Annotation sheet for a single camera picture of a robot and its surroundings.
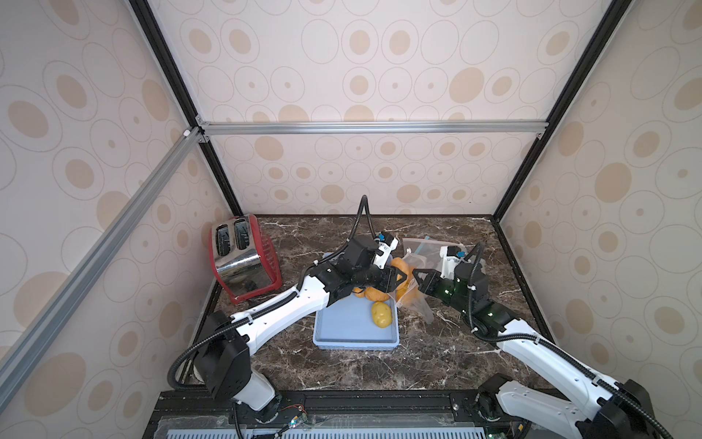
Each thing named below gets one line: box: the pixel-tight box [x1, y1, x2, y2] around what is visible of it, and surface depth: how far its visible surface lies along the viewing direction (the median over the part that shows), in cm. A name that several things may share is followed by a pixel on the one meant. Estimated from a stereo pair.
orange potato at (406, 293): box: [395, 279, 423, 303], surface depth 77 cm
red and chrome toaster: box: [210, 214, 283, 305], surface depth 93 cm
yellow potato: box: [372, 300, 393, 329], surface depth 89 cm
